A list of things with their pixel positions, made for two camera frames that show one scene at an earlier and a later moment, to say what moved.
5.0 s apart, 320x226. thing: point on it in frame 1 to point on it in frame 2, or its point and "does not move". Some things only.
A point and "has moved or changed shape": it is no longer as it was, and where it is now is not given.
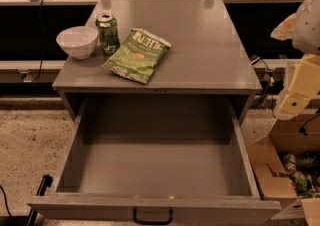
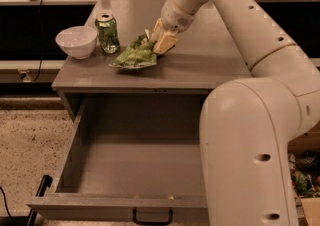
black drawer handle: (152, 222) does not move
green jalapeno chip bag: (138, 55) has moved or changed shape
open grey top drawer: (183, 158) does not move
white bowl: (79, 41) does not move
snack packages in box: (303, 172) does not move
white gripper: (308, 28) to (174, 17)
